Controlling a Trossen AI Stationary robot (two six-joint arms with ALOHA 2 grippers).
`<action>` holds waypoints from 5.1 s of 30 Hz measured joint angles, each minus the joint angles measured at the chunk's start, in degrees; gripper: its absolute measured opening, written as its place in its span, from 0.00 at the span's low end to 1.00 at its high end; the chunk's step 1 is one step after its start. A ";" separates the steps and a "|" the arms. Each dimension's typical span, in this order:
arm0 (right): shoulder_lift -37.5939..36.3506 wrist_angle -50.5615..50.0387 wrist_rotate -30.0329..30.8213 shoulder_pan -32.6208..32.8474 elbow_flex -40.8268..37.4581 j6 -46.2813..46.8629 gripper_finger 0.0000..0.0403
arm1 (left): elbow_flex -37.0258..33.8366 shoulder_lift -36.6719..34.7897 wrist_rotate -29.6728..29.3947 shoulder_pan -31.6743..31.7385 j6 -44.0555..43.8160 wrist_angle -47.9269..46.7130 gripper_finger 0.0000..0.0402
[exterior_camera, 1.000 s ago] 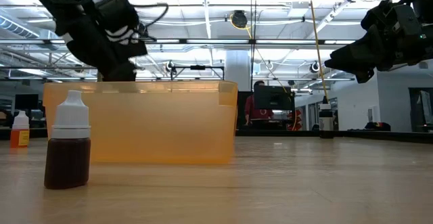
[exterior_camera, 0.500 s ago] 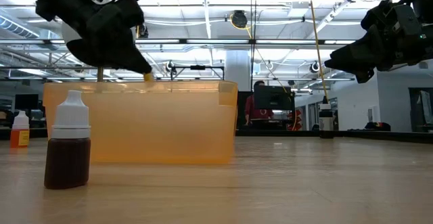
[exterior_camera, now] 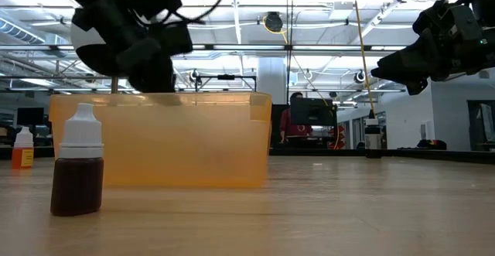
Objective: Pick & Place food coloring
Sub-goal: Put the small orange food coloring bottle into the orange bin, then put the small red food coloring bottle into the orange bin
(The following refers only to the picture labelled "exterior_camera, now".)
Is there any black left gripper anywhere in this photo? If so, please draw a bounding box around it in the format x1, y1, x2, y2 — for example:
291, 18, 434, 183
73, 0, 194, 94

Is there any black bag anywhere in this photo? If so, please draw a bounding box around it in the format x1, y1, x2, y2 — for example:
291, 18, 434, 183
416, 138, 448, 151

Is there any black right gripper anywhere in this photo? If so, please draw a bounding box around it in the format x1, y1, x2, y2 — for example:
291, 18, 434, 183
370, 0, 495, 97

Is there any white globe table lamp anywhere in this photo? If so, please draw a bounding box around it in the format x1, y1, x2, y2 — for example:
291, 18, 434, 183
70, 22, 131, 94

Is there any yellow hanging cable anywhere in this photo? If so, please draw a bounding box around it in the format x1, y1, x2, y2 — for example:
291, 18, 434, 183
350, 0, 378, 120

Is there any black metal stand frame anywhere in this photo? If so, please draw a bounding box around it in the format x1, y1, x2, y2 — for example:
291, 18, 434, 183
194, 73, 258, 94

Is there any dark computer monitor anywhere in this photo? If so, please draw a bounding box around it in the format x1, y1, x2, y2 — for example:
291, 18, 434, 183
15, 107, 46, 128

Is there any red white striped sign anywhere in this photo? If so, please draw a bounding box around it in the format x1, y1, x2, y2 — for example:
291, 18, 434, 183
327, 124, 347, 150

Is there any small orange dropper bottle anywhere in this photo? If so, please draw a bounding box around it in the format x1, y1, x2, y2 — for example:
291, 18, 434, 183
11, 126, 35, 170

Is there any person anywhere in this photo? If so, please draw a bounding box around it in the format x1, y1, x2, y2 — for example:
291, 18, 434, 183
278, 91, 314, 148

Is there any orange translucent plastic bin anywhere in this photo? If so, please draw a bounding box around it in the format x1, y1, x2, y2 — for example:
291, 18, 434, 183
48, 90, 273, 189

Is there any black-capped food colouring bottle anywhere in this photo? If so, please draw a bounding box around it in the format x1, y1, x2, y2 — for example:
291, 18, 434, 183
364, 109, 383, 159

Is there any black computer monitor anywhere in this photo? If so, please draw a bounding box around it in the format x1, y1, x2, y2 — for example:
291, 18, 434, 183
289, 97, 336, 128

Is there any small brown dropper bottle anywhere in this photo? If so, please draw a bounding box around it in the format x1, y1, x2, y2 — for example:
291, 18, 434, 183
49, 102, 105, 217

